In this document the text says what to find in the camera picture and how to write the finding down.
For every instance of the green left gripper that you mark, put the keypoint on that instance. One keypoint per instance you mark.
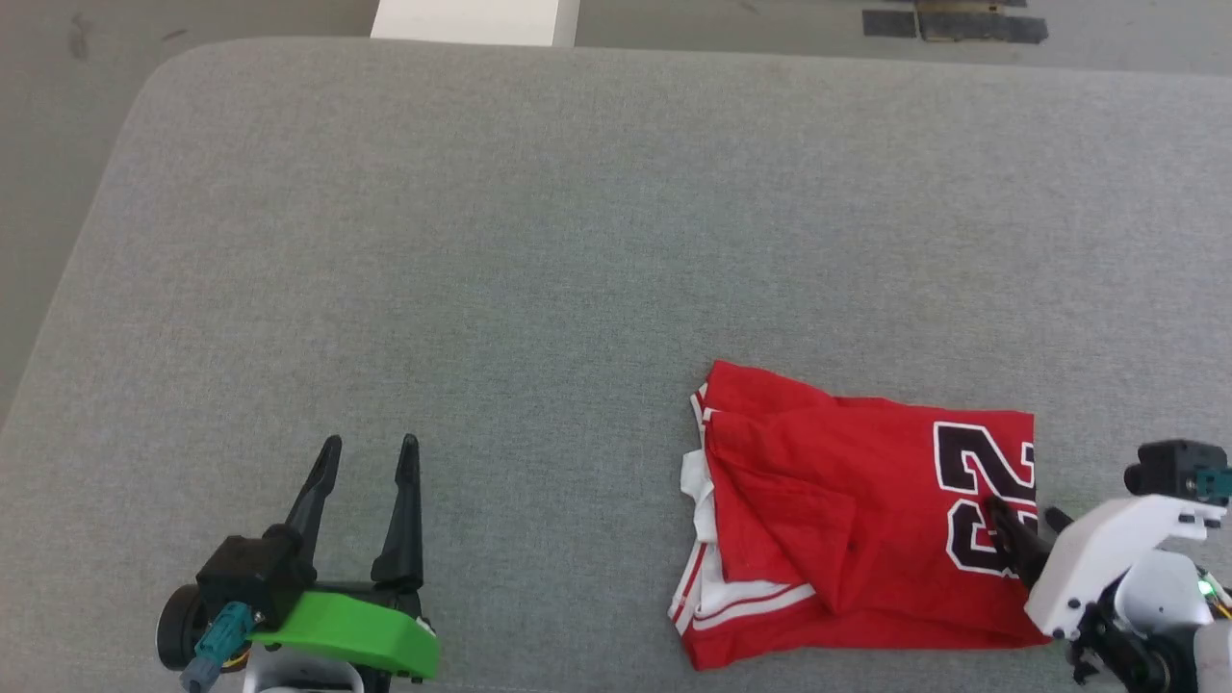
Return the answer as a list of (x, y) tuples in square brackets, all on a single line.
[(366, 630)]

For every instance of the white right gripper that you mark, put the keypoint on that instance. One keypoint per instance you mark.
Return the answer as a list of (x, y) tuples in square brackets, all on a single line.
[(1107, 544)]

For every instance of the red jersey garment white trim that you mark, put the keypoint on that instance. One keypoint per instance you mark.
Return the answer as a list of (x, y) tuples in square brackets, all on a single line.
[(847, 462)]

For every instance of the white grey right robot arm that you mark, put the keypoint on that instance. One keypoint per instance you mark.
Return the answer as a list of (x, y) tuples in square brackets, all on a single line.
[(1160, 592)]

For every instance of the white box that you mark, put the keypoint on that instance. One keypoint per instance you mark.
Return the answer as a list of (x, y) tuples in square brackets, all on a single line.
[(472, 19)]

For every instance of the black floor tape patch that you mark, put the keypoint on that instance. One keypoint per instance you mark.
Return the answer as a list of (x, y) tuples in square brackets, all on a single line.
[(982, 27)]

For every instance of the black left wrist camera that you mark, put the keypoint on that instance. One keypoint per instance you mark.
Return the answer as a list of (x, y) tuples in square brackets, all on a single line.
[(255, 573)]

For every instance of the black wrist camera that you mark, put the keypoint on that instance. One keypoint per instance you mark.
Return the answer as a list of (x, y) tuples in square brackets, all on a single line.
[(1169, 467), (255, 573)]

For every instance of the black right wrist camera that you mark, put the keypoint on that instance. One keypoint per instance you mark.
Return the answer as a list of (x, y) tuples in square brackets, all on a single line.
[(1169, 467)]

